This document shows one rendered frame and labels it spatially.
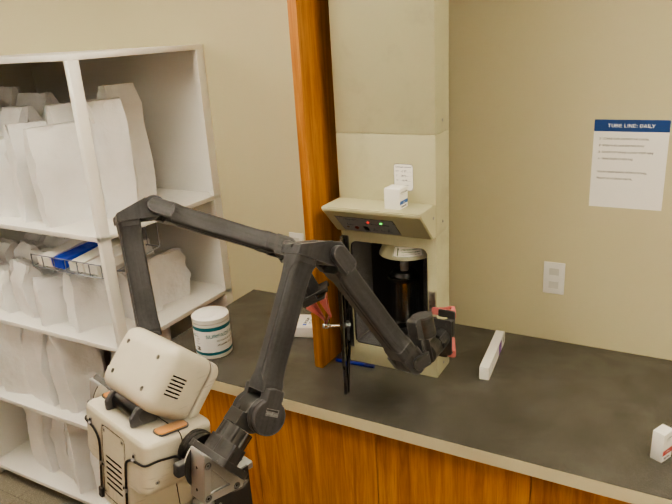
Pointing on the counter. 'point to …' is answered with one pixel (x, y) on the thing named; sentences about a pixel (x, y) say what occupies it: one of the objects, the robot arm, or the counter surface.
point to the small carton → (396, 197)
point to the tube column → (390, 66)
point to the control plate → (368, 225)
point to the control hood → (422, 217)
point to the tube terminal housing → (395, 147)
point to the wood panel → (316, 146)
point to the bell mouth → (402, 253)
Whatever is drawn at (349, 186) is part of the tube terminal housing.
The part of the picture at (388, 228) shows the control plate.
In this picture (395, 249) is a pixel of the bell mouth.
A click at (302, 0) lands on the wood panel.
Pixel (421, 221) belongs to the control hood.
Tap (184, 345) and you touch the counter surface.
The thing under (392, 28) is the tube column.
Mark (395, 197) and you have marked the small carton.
